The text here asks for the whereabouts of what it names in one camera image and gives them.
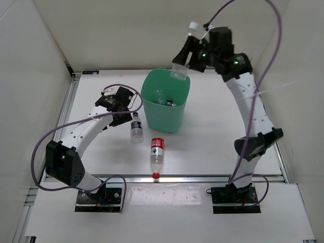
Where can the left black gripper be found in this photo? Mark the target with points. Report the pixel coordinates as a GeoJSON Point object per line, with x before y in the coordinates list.
{"type": "Point", "coordinates": [127, 117]}

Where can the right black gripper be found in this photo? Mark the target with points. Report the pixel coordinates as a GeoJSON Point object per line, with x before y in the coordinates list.
{"type": "Point", "coordinates": [191, 44]}

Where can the clear unlabelled plastic bottle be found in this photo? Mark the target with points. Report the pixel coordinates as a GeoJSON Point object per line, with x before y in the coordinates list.
{"type": "Point", "coordinates": [180, 71]}

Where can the dark label Pepsi bottle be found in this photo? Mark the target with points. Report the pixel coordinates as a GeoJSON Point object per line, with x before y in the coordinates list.
{"type": "Point", "coordinates": [136, 129]}

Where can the blue label water bottle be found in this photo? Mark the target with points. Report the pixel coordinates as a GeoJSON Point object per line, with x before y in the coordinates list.
{"type": "Point", "coordinates": [159, 97]}

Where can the small black cap bottle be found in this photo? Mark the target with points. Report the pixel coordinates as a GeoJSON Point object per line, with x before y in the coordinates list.
{"type": "Point", "coordinates": [169, 103]}

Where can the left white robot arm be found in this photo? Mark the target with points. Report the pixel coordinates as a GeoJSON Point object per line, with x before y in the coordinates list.
{"type": "Point", "coordinates": [63, 158]}

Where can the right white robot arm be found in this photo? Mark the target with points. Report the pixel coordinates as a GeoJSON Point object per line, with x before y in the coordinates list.
{"type": "Point", "coordinates": [237, 73]}

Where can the green plastic bin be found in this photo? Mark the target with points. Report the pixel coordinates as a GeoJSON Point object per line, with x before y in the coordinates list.
{"type": "Point", "coordinates": [161, 117]}

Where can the red label water bottle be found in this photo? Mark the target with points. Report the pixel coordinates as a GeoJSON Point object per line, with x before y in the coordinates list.
{"type": "Point", "coordinates": [156, 156]}

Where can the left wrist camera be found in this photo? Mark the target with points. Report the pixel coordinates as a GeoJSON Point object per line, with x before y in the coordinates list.
{"type": "Point", "coordinates": [122, 94]}

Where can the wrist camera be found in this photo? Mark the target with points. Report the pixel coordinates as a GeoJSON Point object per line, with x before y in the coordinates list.
{"type": "Point", "coordinates": [122, 94]}
{"type": "Point", "coordinates": [220, 40]}

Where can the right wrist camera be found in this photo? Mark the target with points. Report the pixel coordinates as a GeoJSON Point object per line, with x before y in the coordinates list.
{"type": "Point", "coordinates": [220, 40]}

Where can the aluminium frame rail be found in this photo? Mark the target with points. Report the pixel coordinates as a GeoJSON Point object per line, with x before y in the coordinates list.
{"type": "Point", "coordinates": [179, 178]}

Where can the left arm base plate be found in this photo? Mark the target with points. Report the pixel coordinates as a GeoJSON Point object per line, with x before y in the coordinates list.
{"type": "Point", "coordinates": [109, 202]}

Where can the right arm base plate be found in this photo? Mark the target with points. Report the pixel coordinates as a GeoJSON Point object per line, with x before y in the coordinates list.
{"type": "Point", "coordinates": [226, 203]}

